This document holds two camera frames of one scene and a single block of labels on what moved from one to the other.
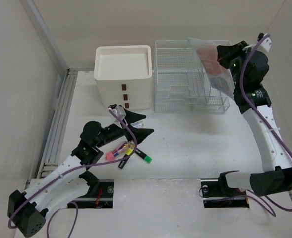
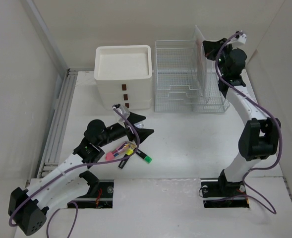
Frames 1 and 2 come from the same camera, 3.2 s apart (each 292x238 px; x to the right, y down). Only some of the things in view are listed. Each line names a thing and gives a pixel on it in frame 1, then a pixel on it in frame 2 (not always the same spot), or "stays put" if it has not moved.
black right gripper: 225,52 to 211,47
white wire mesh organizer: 181,84 stays put
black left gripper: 139,134 stays put
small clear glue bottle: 139,124 stays put
